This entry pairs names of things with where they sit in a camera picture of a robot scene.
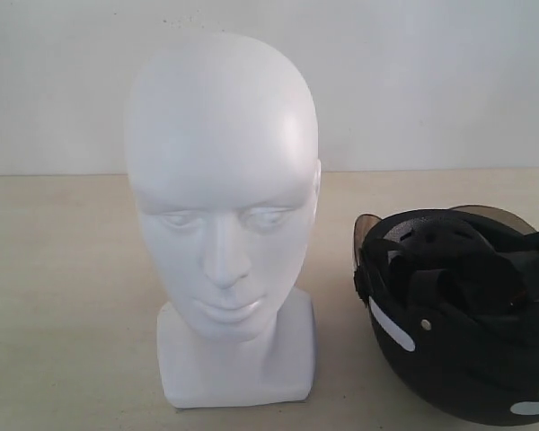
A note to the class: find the black helmet with tinted visor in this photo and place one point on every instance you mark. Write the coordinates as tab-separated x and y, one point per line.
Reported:
453	298

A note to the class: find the white mannequin head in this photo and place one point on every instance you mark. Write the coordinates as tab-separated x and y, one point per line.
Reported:
221	146

